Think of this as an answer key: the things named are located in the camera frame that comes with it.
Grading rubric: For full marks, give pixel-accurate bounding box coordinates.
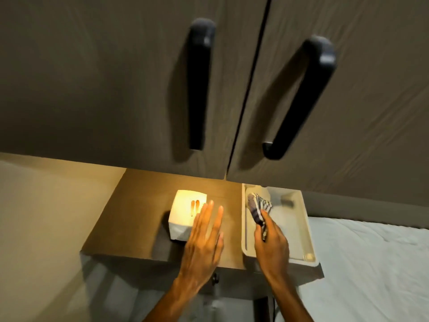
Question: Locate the white tissue box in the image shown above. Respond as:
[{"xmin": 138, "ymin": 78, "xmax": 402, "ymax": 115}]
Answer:
[{"xmin": 168, "ymin": 190, "xmax": 209, "ymax": 242}]

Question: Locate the brown bedside table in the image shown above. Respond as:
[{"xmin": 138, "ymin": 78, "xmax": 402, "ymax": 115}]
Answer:
[{"xmin": 80, "ymin": 168, "xmax": 325, "ymax": 322}]

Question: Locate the white plastic tray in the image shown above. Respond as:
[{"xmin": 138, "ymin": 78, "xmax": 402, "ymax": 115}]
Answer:
[{"xmin": 241, "ymin": 184, "xmax": 320, "ymax": 267}]

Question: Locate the blue white striped cloth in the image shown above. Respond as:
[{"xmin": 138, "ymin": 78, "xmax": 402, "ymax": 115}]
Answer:
[{"xmin": 247, "ymin": 193, "xmax": 273, "ymax": 242}]

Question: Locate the brown cabinet door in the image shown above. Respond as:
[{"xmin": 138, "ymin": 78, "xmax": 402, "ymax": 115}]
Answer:
[
  {"xmin": 226, "ymin": 0, "xmax": 429, "ymax": 229},
  {"xmin": 0, "ymin": 0, "xmax": 269, "ymax": 181}
]

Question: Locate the person's right forearm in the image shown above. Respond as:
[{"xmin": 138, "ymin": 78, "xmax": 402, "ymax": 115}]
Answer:
[{"xmin": 263, "ymin": 266, "xmax": 314, "ymax": 322}]

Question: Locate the brown right cabinet door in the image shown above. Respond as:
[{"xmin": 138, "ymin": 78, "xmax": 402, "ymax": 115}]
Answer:
[{"xmin": 226, "ymin": 0, "xmax": 429, "ymax": 229}]

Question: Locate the person's left forearm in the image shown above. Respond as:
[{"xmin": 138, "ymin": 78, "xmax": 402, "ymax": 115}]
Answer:
[{"xmin": 142, "ymin": 276, "xmax": 205, "ymax": 322}]

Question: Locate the straight black cabinet handle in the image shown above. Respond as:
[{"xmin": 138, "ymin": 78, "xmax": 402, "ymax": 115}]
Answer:
[{"xmin": 187, "ymin": 18, "xmax": 217, "ymax": 151}]

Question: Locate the brown left cabinet door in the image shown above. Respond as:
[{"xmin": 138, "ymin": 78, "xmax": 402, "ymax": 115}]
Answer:
[{"xmin": 0, "ymin": 0, "xmax": 269, "ymax": 181}]

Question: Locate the person's left hand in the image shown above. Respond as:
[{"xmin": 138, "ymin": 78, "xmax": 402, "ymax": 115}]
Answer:
[{"xmin": 178, "ymin": 200, "xmax": 224, "ymax": 290}]

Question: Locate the person's right hand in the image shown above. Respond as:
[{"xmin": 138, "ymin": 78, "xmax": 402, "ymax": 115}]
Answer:
[{"xmin": 254, "ymin": 210, "xmax": 290, "ymax": 276}]

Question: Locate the bed with white sheet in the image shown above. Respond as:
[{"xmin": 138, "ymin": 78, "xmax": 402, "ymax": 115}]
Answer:
[{"xmin": 275, "ymin": 216, "xmax": 429, "ymax": 322}]

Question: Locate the curved black cabinet handle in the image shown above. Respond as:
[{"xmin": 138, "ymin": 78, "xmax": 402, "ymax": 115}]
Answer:
[{"xmin": 262, "ymin": 36, "xmax": 336, "ymax": 161}]

